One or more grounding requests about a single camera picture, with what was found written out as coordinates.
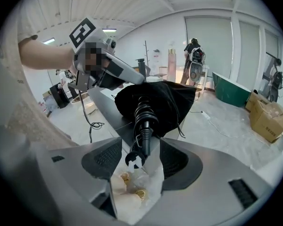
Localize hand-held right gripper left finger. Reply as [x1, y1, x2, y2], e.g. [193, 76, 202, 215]
[25, 137, 123, 221]

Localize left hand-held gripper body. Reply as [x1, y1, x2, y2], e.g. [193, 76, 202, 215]
[67, 17, 117, 92]

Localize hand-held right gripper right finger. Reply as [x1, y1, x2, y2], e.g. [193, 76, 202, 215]
[143, 137, 274, 225]

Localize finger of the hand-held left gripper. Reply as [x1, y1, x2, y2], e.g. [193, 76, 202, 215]
[103, 54, 146, 85]
[97, 75, 125, 91]

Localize black cloth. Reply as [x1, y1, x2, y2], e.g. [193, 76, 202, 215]
[114, 80, 198, 139]

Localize black hair dryer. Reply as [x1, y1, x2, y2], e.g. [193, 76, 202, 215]
[125, 95, 160, 174]

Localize person's left forearm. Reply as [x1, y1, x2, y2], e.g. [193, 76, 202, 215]
[18, 38, 76, 71]

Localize clear plastic bag with gold parts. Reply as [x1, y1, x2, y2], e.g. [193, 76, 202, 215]
[110, 165, 165, 223]

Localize wooden coat stand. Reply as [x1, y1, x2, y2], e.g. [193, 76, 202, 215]
[143, 40, 154, 68]

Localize white round container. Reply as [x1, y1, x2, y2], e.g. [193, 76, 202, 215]
[81, 97, 97, 115]

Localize pink bottle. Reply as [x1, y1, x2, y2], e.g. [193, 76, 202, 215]
[167, 48, 178, 82]

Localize black floor cabinet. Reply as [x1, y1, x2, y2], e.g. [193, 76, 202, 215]
[49, 83, 70, 110]

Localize person's left shoe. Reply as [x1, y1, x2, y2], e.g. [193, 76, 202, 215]
[121, 171, 131, 184]

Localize person's shoe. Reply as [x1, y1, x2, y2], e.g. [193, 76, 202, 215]
[121, 171, 131, 184]
[133, 189, 147, 199]

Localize person's right shoe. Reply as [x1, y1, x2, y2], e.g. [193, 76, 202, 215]
[133, 189, 147, 199]

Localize large printed cardboard box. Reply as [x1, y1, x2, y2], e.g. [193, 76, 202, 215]
[249, 100, 283, 144]

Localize small cardboard box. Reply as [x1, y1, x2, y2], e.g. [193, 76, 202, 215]
[244, 90, 272, 114]

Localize green bathtub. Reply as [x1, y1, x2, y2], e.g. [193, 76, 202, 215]
[212, 71, 253, 108]

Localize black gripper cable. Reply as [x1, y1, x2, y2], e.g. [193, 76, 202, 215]
[78, 90, 105, 144]

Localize white extension cord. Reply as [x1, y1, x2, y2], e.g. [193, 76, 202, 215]
[188, 110, 259, 140]

